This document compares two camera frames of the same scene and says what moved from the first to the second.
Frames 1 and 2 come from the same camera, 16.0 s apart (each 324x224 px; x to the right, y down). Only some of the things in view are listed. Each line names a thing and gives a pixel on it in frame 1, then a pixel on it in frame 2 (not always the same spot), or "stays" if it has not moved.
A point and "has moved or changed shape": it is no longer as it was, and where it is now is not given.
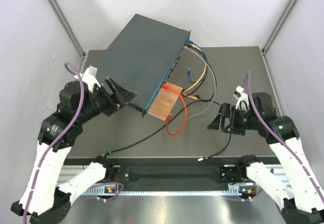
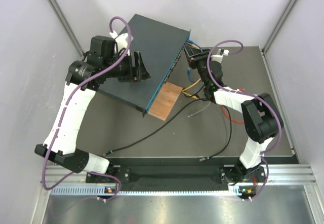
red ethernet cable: x=169 y=118 has moved or changed shape
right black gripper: x=218 y=123 → x=191 y=51
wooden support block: x=165 y=101 stays
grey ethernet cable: x=214 y=79 has moved or changed shape
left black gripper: x=118 y=99 → x=137 y=73
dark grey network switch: x=142 y=58 stays
